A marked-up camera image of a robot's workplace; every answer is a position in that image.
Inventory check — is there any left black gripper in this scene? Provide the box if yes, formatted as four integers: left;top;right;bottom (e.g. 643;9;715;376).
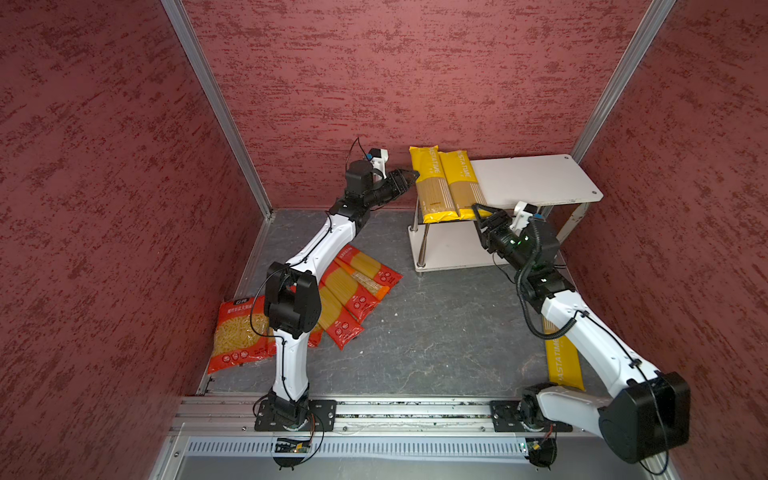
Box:
365;168;420;207

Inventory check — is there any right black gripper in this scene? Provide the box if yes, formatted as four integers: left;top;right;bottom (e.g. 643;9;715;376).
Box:
472;203;532;273

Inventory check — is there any yellow spaghetti bag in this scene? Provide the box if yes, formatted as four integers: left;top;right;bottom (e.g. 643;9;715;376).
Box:
439;150;486;220
545;336;585;391
409;146;459;224

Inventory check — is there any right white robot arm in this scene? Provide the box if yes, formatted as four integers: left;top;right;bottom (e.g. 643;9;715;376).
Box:
472;202;691;464

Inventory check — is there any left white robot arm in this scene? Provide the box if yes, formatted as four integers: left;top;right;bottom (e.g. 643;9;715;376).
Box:
264;160;419;429

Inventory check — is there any white two-tier shelf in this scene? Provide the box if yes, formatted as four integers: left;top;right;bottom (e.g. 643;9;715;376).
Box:
408;154;603;273

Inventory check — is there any orange pasta bag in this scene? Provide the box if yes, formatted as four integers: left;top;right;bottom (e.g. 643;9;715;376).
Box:
335;259;390;300

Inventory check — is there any red spaghetti bag rear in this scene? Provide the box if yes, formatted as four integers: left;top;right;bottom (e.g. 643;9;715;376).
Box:
348;246;402;288

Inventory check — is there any red spaghetti bag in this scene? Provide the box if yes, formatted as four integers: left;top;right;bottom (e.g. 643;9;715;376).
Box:
318;284;364;350
322;263;379;323
348;246;402;288

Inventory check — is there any red spaghetti bag middle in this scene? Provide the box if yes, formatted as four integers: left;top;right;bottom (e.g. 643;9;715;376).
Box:
322;263;379;323

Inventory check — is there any red spaghetti bag front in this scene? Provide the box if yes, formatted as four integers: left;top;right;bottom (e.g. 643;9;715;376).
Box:
318;284;364;350

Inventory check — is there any small red macaroni bag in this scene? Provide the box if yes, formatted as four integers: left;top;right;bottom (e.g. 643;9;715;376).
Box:
308;324;324;348

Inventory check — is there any large red macaroni bag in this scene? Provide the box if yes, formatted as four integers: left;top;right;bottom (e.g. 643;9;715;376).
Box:
207;296;277;374

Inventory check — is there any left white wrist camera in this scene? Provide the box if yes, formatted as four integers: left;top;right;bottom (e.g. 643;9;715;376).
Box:
367;148;389;181

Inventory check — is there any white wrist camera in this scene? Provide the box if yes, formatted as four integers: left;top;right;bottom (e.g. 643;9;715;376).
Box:
367;148;389;181
510;201;544;235

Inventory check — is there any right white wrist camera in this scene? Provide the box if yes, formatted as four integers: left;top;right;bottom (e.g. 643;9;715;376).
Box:
510;201;544;235

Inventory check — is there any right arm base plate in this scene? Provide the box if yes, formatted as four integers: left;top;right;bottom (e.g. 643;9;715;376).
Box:
489;400;573;434

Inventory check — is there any right circuit board with wires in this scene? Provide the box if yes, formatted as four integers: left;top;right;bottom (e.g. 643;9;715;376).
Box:
526;424;558;470

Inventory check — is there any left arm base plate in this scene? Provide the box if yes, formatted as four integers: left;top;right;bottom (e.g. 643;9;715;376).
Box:
254;400;337;433

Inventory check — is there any right aluminium corner post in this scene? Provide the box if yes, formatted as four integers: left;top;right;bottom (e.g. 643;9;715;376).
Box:
571;0;676;164

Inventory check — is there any aluminium corner post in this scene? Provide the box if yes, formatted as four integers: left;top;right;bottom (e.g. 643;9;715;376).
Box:
161;0;274;222
571;0;676;164

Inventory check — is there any left aluminium corner post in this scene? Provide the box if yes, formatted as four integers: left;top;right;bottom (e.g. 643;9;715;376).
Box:
161;0;274;222

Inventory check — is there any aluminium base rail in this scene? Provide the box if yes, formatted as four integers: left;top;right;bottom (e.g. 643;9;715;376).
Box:
170;395;598;437

